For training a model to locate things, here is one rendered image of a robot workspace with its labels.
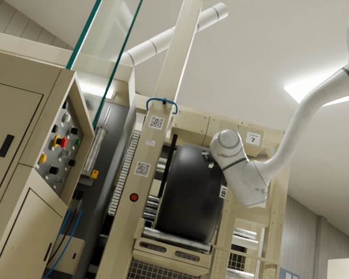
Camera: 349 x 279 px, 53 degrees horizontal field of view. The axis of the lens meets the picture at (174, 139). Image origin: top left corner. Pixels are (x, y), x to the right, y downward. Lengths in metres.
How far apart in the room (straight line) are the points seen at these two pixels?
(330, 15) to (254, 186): 3.15
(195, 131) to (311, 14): 2.30
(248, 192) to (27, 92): 0.82
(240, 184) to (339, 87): 0.46
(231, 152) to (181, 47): 1.21
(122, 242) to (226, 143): 0.84
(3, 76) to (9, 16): 4.12
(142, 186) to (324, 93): 1.02
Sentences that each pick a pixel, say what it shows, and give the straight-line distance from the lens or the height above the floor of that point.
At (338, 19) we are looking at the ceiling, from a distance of 4.22.
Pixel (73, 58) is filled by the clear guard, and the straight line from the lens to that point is 1.32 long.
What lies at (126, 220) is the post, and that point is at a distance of 1.80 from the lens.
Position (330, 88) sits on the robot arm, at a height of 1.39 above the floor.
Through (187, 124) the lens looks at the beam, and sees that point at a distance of 2.28.
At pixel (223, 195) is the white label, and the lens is 1.69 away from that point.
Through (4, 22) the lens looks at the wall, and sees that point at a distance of 5.37.
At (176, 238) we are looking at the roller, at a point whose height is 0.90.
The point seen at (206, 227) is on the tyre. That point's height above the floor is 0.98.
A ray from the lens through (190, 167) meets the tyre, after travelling 1.69.
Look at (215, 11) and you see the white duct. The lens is 2.92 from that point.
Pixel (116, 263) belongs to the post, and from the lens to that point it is 1.78.
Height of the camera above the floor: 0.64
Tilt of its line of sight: 24 degrees up
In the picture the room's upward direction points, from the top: 15 degrees clockwise
